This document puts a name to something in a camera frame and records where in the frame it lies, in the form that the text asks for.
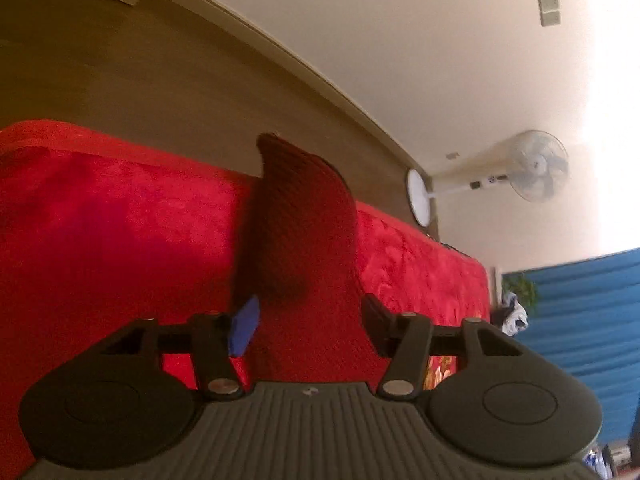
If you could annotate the red floral blanket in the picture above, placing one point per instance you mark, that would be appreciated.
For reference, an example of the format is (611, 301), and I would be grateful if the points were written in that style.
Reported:
(110, 230)

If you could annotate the pile of clothes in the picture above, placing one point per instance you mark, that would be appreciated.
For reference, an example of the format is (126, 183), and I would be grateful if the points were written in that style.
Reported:
(512, 316)

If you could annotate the blue curtain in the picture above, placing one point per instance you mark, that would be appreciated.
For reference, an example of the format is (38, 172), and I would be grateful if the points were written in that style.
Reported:
(585, 320)

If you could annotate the green potted plant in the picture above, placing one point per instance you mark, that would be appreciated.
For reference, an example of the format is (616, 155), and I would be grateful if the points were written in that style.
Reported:
(522, 290)

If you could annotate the wall switch plate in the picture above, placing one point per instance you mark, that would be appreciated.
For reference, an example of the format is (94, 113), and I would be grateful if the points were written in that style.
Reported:
(551, 18)
(548, 0)

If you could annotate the white standing fan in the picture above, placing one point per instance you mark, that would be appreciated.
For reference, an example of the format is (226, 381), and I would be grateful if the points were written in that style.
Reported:
(539, 166)

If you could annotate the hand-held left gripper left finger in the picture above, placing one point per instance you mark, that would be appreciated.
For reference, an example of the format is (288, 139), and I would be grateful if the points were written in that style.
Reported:
(245, 327)

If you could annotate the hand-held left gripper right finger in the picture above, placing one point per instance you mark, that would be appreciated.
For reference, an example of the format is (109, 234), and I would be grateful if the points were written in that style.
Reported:
(379, 321)

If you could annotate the dark red knitted garment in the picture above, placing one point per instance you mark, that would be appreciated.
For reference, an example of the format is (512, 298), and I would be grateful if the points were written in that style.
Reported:
(305, 230)

